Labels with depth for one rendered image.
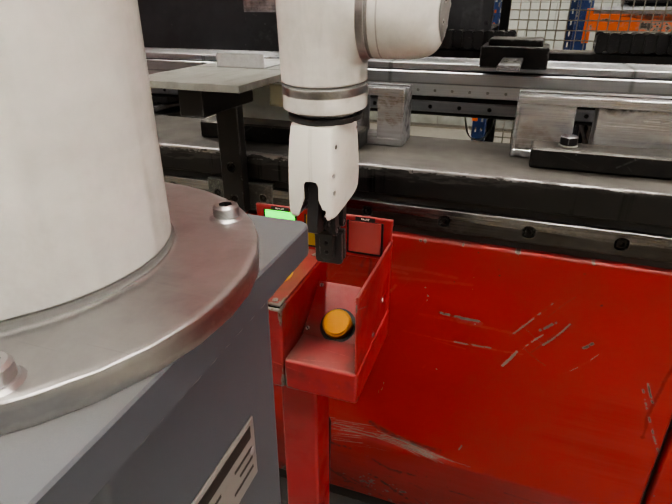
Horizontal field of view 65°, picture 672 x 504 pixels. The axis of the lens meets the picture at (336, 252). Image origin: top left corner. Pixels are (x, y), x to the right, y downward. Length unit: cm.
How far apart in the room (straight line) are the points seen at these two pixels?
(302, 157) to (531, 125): 46
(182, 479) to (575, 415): 81
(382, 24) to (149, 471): 38
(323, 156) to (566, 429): 66
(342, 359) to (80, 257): 50
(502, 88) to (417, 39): 66
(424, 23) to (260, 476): 36
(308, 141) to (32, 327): 37
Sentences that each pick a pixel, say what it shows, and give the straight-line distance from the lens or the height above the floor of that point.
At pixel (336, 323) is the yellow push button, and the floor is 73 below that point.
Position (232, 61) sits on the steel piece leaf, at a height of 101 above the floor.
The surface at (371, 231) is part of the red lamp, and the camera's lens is 70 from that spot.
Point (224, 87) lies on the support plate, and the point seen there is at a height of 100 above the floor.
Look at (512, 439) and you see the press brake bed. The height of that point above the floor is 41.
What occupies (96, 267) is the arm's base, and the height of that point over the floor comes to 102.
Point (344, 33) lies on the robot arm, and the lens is 48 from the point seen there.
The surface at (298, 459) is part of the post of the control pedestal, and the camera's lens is 84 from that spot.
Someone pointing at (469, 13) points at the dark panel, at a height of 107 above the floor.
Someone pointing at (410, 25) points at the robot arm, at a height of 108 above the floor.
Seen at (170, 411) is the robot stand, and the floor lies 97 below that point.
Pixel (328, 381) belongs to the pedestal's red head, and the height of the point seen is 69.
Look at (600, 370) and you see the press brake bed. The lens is 91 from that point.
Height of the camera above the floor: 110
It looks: 26 degrees down
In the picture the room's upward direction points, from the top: straight up
